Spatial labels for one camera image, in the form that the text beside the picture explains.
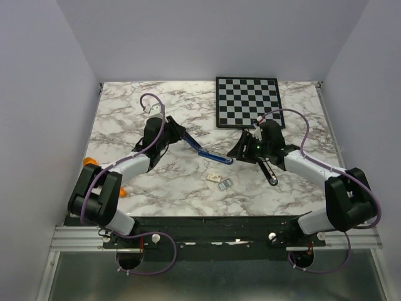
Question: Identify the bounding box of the orange toy microphone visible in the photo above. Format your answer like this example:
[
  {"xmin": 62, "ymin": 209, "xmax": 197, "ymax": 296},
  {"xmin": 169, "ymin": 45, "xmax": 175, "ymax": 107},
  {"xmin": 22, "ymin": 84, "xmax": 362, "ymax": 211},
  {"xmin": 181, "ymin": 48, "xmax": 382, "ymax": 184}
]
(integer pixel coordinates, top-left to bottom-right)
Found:
[{"xmin": 82, "ymin": 157, "xmax": 127, "ymax": 198}]

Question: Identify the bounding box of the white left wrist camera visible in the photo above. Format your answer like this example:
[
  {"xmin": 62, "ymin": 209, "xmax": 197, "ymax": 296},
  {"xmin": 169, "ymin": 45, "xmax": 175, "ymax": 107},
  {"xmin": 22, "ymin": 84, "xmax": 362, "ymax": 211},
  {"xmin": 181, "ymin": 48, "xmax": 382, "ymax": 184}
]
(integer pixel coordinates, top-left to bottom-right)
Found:
[{"xmin": 143, "ymin": 104, "xmax": 165, "ymax": 120}]

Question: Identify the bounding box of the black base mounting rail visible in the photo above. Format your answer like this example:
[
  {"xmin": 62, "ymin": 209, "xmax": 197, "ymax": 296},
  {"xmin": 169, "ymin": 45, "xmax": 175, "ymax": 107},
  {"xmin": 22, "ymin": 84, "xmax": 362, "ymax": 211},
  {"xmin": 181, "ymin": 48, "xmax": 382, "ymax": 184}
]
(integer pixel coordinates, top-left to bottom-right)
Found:
[{"xmin": 62, "ymin": 214, "xmax": 328, "ymax": 263}]

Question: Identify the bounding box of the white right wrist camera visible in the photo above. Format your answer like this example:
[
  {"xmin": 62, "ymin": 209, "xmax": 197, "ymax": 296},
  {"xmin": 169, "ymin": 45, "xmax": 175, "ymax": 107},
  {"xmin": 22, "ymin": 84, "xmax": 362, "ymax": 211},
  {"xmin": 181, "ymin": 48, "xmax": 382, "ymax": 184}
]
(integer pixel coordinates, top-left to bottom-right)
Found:
[{"xmin": 252, "ymin": 119, "xmax": 265, "ymax": 141}]

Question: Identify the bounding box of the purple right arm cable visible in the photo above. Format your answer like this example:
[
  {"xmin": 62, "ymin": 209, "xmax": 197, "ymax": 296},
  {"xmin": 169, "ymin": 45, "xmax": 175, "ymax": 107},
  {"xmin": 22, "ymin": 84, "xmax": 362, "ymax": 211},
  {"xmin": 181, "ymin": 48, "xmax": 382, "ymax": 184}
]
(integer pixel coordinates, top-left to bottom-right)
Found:
[{"xmin": 256, "ymin": 108, "xmax": 383, "ymax": 273}]

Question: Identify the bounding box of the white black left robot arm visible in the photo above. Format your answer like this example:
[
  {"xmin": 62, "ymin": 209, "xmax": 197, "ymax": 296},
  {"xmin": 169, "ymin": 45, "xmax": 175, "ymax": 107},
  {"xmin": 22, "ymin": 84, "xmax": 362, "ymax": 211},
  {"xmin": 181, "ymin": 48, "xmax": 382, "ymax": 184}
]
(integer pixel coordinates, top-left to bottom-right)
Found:
[{"xmin": 68, "ymin": 116, "xmax": 185, "ymax": 248}]

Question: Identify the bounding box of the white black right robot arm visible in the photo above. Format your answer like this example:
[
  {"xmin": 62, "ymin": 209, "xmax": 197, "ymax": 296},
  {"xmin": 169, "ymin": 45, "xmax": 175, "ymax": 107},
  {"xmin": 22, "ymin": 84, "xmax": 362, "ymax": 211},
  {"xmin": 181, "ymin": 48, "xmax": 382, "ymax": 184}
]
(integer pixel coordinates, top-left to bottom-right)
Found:
[{"xmin": 227, "ymin": 120, "xmax": 379, "ymax": 246}]

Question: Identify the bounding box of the staple tray with staples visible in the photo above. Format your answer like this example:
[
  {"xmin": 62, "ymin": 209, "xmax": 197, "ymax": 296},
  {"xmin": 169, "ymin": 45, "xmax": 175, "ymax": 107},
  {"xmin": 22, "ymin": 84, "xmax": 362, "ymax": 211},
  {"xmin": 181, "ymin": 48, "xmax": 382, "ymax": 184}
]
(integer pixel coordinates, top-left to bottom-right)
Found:
[{"xmin": 218, "ymin": 179, "xmax": 233, "ymax": 190}]

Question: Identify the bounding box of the blue and black stapler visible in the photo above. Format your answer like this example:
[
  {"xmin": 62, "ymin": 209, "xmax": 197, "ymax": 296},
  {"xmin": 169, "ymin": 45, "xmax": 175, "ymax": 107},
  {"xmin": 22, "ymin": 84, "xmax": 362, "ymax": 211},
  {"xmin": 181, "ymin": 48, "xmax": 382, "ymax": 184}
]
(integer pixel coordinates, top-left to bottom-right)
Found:
[{"xmin": 183, "ymin": 132, "xmax": 234, "ymax": 165}]

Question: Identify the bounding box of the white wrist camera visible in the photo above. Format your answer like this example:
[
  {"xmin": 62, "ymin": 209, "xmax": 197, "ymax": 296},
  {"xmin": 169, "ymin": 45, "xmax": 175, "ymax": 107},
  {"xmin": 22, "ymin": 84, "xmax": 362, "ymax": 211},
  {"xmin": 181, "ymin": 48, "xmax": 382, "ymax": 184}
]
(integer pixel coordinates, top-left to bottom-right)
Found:
[
  {"xmin": 252, "ymin": 119, "xmax": 265, "ymax": 141},
  {"xmin": 143, "ymin": 104, "xmax": 165, "ymax": 120}
]

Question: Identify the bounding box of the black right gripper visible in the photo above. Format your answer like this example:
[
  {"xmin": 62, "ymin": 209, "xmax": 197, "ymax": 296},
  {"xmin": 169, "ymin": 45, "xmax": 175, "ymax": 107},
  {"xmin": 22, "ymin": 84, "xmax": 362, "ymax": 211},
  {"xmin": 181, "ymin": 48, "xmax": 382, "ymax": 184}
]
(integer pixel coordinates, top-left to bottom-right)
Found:
[{"xmin": 227, "ymin": 130, "xmax": 271, "ymax": 164}]

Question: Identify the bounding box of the black and grey chessboard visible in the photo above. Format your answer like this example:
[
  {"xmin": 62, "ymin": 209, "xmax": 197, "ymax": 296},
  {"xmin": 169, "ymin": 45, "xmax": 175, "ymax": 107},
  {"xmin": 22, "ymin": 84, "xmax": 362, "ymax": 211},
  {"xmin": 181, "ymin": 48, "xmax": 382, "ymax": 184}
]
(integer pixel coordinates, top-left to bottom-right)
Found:
[{"xmin": 216, "ymin": 77, "xmax": 285, "ymax": 129}]

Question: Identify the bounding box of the white staple box sleeve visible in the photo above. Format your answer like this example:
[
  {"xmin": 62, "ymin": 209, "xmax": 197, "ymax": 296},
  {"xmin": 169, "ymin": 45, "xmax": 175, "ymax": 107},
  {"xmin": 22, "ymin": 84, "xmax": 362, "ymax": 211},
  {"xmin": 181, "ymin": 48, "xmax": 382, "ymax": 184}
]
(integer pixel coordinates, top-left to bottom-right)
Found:
[{"xmin": 207, "ymin": 172, "xmax": 222, "ymax": 183}]

